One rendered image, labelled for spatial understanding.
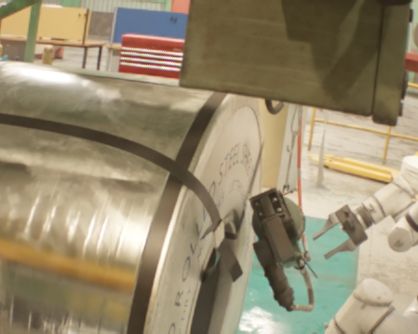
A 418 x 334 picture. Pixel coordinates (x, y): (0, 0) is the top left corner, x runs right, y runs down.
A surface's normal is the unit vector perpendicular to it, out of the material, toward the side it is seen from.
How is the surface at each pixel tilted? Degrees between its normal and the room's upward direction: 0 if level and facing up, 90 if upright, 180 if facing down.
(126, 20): 90
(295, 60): 88
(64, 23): 90
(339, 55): 88
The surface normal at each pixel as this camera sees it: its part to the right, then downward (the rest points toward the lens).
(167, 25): -0.23, 0.19
